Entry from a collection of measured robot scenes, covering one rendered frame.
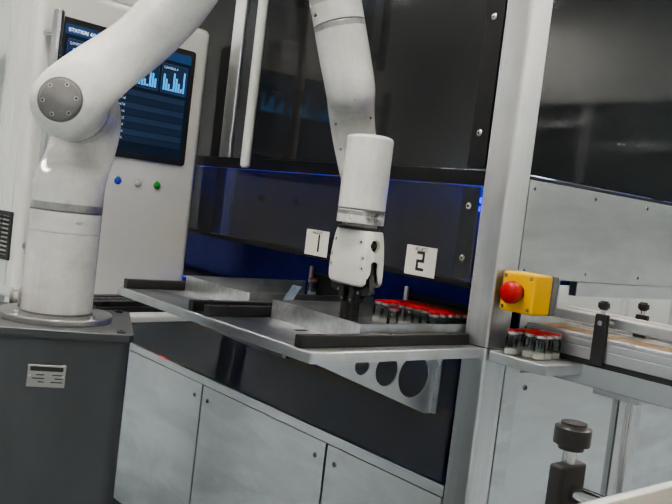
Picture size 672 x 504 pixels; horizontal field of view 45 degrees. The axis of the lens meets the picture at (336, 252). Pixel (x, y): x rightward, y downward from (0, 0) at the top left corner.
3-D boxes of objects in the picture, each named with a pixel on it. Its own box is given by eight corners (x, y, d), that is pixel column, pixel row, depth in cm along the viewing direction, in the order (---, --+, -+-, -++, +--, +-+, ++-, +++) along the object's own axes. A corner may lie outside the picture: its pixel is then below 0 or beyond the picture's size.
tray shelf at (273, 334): (290, 298, 210) (291, 291, 210) (505, 356, 156) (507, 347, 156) (116, 293, 179) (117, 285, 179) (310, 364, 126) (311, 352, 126)
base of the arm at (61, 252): (-11, 321, 130) (0, 206, 129) (3, 304, 148) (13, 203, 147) (112, 330, 135) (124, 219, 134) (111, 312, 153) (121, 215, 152)
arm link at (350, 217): (396, 214, 142) (394, 231, 143) (363, 210, 149) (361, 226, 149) (361, 209, 137) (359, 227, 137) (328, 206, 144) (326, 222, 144)
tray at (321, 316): (396, 318, 180) (398, 302, 180) (487, 341, 160) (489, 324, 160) (270, 317, 158) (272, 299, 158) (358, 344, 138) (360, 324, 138)
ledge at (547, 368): (533, 358, 159) (534, 348, 159) (591, 373, 149) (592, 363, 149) (487, 360, 150) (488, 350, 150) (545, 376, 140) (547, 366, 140)
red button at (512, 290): (509, 301, 147) (511, 279, 147) (527, 305, 144) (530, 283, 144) (495, 301, 145) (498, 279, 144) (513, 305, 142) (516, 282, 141)
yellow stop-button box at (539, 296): (522, 309, 152) (527, 271, 152) (554, 316, 147) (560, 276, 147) (496, 308, 148) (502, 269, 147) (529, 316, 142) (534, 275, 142)
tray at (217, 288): (303, 294, 206) (305, 280, 206) (371, 312, 186) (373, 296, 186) (184, 290, 184) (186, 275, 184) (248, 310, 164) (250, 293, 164)
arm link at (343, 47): (311, 41, 152) (340, 201, 154) (314, 22, 136) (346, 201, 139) (359, 33, 153) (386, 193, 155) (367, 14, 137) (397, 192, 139)
